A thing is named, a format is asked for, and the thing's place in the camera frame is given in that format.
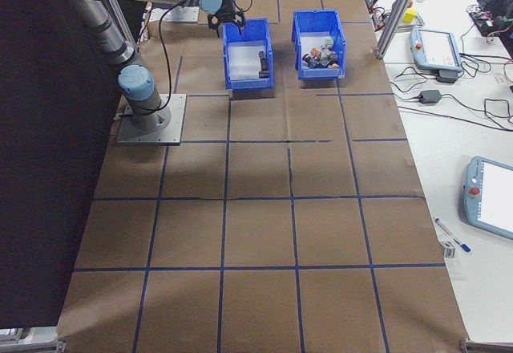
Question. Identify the blue capacitor storage bin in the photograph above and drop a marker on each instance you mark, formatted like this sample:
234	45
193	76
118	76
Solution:
244	84

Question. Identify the blue button storage bin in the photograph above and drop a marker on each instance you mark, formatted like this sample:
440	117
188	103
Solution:
316	73

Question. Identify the red mushroom emergency button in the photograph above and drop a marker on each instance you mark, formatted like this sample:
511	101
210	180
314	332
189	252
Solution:
306	57

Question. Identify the orange contact push button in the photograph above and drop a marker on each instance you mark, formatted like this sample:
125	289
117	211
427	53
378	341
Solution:
314	51

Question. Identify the green contact push button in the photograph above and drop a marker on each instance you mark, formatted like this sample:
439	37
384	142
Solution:
328	42

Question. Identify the yellow head push button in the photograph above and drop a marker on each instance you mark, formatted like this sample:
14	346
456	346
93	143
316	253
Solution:
333	64

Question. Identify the small striped box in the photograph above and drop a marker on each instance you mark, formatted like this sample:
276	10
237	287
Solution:
449	250

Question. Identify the black cylinder capacitor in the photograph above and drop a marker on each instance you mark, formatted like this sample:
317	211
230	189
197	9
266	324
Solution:
262	56

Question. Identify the black printed capacitor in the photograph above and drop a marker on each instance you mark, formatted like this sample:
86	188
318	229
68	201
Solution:
262	65

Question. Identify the dark brown cylinder capacitor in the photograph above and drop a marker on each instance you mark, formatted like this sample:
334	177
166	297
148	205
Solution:
264	74

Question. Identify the yellow cube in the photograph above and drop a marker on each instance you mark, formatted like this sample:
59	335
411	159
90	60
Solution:
409	15

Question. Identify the light blue teach pendant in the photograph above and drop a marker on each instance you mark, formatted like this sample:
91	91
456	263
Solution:
435	50
493	200

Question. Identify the black power adapter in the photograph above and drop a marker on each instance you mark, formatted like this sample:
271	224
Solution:
447	77
430	97

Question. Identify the white blue pen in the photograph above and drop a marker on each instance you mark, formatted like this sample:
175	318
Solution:
453	235

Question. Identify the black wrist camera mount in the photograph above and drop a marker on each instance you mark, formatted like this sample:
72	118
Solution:
228	2

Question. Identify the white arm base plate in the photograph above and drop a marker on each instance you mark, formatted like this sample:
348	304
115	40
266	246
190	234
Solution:
176	120
180	16

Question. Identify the white switch contact block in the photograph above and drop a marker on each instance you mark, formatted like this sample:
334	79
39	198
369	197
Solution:
324	49

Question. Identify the aluminium frame bar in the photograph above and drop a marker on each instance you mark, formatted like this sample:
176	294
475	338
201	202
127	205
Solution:
481	347
32	347
122	18

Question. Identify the silver black selector switch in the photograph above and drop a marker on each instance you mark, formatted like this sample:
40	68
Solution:
332	54

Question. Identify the aluminium camera post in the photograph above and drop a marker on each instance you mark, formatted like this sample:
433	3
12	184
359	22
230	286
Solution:
397	12

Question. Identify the black frame cover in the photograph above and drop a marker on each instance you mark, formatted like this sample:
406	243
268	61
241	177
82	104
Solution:
40	168

